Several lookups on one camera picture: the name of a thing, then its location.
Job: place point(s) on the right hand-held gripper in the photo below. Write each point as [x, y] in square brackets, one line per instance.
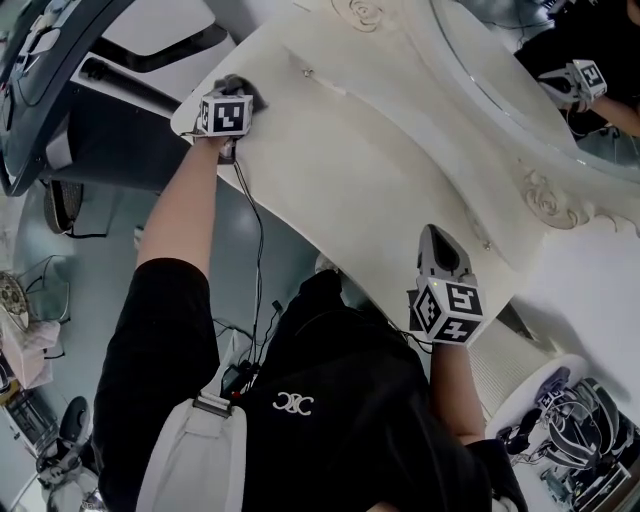
[450, 310]

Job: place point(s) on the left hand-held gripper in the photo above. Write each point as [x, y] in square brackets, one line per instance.
[227, 115]

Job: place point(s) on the grey cloth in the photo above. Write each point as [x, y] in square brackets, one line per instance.
[257, 97]

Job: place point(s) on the person's right forearm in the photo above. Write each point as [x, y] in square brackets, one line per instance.
[452, 390]

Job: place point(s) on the person's left forearm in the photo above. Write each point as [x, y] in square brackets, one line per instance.
[185, 210]

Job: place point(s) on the white dressing table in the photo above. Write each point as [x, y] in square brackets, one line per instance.
[325, 165]

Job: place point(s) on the dark grey white machine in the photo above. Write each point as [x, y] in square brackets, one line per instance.
[115, 130]

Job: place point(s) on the white shoe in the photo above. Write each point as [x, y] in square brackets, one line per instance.
[327, 264]

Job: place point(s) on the round white side table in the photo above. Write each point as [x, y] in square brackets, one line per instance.
[500, 360]

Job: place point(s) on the cream raised drawer shelf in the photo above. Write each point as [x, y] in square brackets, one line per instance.
[400, 125]

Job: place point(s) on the crumpled purple grey fabric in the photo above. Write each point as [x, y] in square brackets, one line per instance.
[557, 380]

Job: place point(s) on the small black white patterned block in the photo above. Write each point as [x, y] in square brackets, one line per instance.
[550, 400]

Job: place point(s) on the wicker basket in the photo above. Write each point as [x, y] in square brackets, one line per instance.
[62, 207]

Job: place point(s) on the black soft pouch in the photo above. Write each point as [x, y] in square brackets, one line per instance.
[522, 430]

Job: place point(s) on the white rectangular remote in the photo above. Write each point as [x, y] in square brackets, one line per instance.
[45, 40]

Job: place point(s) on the black shirt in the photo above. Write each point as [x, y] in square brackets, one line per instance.
[350, 450]

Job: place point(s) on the black waist device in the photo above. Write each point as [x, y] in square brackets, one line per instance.
[235, 380]

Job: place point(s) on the patterned round cushion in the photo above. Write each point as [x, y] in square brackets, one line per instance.
[12, 300]

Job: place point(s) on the oval mirror white carved frame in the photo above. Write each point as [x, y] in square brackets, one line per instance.
[500, 75]

